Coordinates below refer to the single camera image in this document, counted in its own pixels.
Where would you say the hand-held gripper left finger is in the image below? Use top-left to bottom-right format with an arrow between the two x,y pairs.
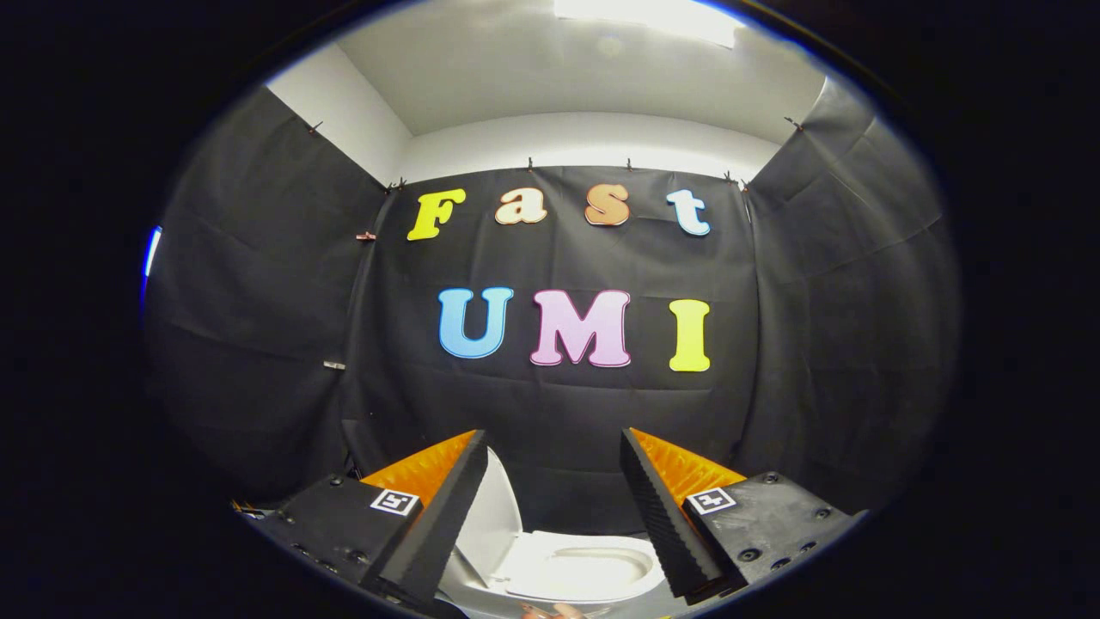
254,429 -> 490,604

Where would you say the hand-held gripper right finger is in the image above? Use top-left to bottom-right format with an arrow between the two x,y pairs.
619,426 -> 867,601

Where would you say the white toilet bowl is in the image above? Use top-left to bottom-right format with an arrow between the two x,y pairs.
437,550 -> 680,618

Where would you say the white toilet seat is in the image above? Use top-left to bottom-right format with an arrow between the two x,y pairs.
492,530 -> 667,604

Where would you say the black backdrop cloth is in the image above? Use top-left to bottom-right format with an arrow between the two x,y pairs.
144,76 -> 959,538

